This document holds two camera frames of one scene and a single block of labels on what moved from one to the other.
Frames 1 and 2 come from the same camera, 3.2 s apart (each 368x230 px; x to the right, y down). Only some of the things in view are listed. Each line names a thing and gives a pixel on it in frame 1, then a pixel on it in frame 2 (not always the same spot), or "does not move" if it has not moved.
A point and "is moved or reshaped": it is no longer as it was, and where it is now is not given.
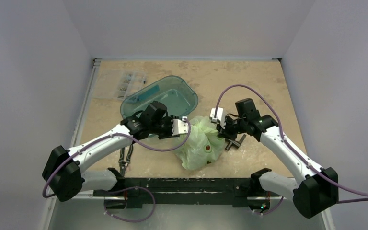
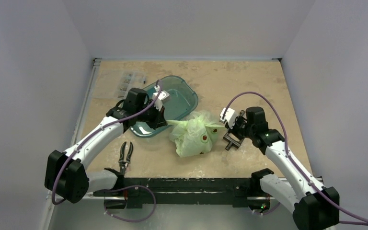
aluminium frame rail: x=76 y=133 does not move
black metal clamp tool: x=235 y=143 does not move
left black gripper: x=168 y=119 to x=157 y=120
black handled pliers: x=123 y=164 does not move
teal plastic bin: x=177 y=93 does not move
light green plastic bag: x=202 y=145 is moved or reshaped
